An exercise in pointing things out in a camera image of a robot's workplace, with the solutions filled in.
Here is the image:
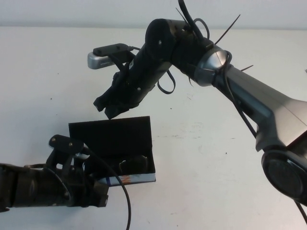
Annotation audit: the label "black framed glasses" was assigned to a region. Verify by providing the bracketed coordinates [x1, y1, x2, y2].
[118, 154, 148, 173]

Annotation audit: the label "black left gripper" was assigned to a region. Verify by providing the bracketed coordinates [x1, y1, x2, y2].
[45, 157, 109, 208]

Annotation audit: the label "black camera cable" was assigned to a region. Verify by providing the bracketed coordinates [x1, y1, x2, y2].
[83, 146, 132, 230]
[127, 0, 307, 218]

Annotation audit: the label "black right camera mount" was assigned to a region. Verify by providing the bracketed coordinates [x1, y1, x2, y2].
[110, 51, 136, 72]

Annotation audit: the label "black right camera cable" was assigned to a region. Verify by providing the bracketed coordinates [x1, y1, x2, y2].
[127, 0, 307, 218]

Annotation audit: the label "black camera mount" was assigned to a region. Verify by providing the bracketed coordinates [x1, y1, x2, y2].
[47, 148, 82, 173]
[110, 51, 136, 72]

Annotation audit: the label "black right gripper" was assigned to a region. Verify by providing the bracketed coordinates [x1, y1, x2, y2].
[93, 57, 168, 120]

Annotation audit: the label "black glasses case printed side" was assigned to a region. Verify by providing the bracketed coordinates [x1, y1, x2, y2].
[68, 115, 157, 187]

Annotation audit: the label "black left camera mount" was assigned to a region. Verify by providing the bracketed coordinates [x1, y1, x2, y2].
[47, 148, 82, 173]

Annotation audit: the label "black strap loop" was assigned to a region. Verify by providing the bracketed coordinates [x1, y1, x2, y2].
[157, 69, 176, 95]

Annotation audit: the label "right wrist camera black silver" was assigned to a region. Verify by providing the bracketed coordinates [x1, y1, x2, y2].
[87, 43, 132, 69]

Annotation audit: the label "black left camera cable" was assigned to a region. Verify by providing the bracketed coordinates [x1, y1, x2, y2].
[83, 146, 132, 230]

